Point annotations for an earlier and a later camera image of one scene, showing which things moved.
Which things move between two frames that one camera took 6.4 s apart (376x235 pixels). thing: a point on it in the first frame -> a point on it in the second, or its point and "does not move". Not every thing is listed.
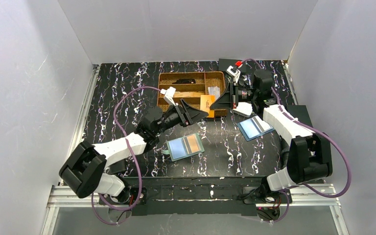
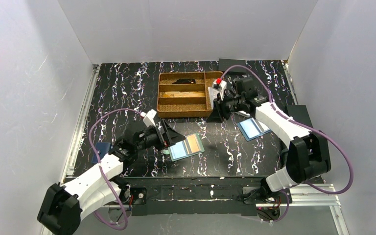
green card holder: (184, 147) does not move
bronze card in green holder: (193, 143) does not move
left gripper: (182, 112) -> (162, 134)
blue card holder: (254, 128) does not move
